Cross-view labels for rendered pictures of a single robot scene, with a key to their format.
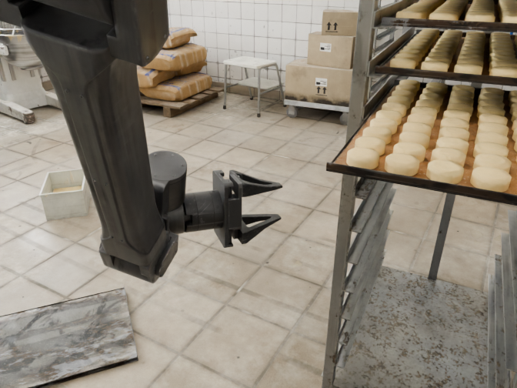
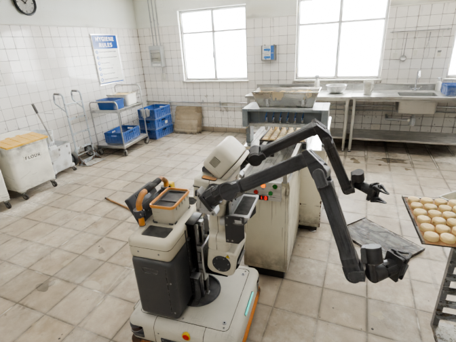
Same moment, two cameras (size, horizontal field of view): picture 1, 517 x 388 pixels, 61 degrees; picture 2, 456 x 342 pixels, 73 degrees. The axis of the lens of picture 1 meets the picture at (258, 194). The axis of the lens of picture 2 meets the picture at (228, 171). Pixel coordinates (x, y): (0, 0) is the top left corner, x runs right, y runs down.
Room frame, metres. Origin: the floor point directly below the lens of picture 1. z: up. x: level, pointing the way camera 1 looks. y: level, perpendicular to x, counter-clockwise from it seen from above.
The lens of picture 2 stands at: (-0.38, -1.36, 1.70)
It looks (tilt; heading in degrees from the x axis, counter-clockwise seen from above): 22 degrees down; 84
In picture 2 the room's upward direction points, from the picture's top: 3 degrees counter-clockwise
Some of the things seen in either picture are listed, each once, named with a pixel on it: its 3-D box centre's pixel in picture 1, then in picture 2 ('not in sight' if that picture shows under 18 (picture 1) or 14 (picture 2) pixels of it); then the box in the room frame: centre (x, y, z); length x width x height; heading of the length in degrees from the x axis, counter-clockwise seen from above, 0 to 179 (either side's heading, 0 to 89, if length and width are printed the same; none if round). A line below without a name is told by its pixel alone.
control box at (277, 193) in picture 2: not in sight; (263, 190); (0.06, 0.49, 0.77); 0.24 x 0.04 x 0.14; 153
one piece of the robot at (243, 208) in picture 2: not in sight; (239, 212); (-0.18, 0.05, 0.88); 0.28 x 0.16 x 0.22; 65
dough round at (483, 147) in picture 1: (490, 152); (454, 222); (0.67, -0.38, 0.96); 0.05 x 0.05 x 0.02
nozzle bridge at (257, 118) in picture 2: not in sight; (286, 124); (0.45, 1.27, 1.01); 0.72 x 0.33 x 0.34; 153
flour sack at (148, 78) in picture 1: (137, 72); not in sight; (4.24, 1.15, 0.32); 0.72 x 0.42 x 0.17; 64
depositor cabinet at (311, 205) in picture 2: not in sight; (292, 166); (0.67, 1.69, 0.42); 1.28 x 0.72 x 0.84; 63
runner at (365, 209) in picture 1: (382, 174); not in sight; (1.16, -0.36, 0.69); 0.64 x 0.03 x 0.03; 155
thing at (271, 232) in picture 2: not in sight; (274, 205); (0.23, 0.81, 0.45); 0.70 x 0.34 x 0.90; 63
